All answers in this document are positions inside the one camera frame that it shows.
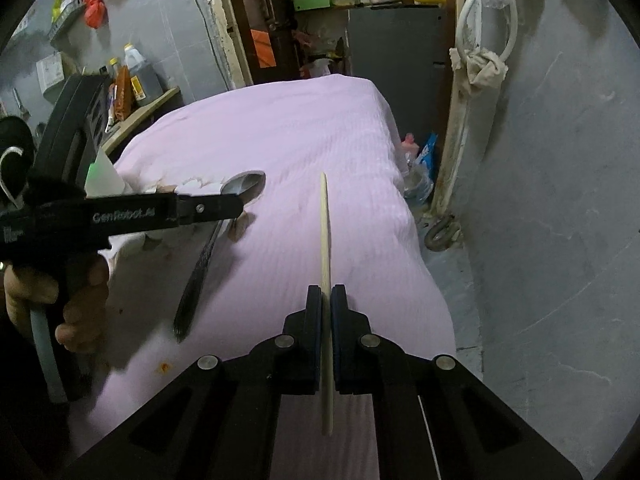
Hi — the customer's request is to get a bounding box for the person's left forearm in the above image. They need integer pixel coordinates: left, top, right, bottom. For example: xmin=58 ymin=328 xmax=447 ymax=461
xmin=0 ymin=310 xmax=76 ymax=466

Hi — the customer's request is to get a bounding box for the orange box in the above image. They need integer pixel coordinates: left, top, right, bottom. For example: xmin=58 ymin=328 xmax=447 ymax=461
xmin=250 ymin=30 xmax=277 ymax=69

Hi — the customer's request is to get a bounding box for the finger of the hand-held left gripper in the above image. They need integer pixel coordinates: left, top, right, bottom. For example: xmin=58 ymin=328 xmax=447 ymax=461
xmin=175 ymin=192 xmax=247 ymax=227

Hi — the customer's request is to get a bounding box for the white hose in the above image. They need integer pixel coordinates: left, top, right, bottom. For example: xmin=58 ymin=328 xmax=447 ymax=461
xmin=455 ymin=0 xmax=519 ymax=62

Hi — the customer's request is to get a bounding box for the pink cloth-covered table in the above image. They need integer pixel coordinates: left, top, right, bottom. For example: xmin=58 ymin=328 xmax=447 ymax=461
xmin=65 ymin=74 xmax=459 ymax=480

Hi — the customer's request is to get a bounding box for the row of sauce bottles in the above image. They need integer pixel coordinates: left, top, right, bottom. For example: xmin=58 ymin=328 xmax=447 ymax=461
xmin=97 ymin=57 xmax=124 ymax=92

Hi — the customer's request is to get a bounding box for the metal spoon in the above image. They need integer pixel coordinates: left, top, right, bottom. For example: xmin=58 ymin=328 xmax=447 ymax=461
xmin=172 ymin=171 xmax=267 ymax=344

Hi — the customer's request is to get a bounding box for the orange seasoning packet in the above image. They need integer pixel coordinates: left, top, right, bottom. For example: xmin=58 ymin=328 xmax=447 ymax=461
xmin=114 ymin=65 xmax=137 ymax=121

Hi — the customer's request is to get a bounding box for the beige kitchen counter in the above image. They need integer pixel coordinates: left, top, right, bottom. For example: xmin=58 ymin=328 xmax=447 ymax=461
xmin=102 ymin=86 xmax=181 ymax=157

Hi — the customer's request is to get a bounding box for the clear plastic bottle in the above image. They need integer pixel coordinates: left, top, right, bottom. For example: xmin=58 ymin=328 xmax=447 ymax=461
xmin=402 ymin=160 xmax=435 ymax=199

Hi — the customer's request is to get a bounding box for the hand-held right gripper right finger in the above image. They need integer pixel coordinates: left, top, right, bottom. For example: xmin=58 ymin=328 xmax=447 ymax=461
xmin=330 ymin=284 xmax=584 ymax=480

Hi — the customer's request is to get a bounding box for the metal shackle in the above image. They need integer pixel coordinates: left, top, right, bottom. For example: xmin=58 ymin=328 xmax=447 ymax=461
xmin=424 ymin=214 xmax=461 ymax=251

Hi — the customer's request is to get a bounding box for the blue plastic packet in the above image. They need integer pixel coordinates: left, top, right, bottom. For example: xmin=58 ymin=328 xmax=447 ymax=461
xmin=415 ymin=132 xmax=440 ymax=169

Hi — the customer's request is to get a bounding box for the red plastic bag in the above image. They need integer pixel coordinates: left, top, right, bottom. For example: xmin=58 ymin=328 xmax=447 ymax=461
xmin=82 ymin=0 xmax=109 ymax=29

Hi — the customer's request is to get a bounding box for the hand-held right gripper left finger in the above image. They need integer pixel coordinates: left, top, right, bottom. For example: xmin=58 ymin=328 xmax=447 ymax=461
xmin=60 ymin=285 xmax=324 ymax=480

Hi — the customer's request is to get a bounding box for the grey wall rack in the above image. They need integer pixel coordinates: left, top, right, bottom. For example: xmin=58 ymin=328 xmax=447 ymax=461
xmin=47 ymin=0 xmax=89 ymax=44

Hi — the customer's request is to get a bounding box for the white wall box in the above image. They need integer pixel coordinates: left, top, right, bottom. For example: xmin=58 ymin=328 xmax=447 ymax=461
xmin=36 ymin=52 xmax=69 ymax=94

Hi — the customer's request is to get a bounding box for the wooden chopstick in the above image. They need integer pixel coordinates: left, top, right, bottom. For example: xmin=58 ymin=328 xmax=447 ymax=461
xmin=320 ymin=171 xmax=335 ymax=436

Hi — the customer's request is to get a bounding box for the person's left hand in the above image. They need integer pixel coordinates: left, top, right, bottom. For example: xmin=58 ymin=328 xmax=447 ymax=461
xmin=4 ymin=255 xmax=110 ymax=356

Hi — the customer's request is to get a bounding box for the plastic oil jug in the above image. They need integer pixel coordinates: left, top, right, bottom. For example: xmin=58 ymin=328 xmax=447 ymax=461
xmin=122 ymin=42 xmax=165 ymax=106

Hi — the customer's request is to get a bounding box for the white door frame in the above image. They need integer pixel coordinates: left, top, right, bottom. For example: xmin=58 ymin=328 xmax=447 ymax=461
xmin=209 ymin=0 xmax=482 ymax=211

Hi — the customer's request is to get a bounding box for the grey cabinet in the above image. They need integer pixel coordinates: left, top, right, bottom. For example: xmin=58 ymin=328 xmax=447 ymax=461
xmin=345 ymin=5 xmax=447 ymax=137

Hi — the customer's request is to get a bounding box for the beige rag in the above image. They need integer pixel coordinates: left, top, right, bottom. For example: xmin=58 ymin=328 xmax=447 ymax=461
xmin=449 ymin=47 xmax=509 ymax=97

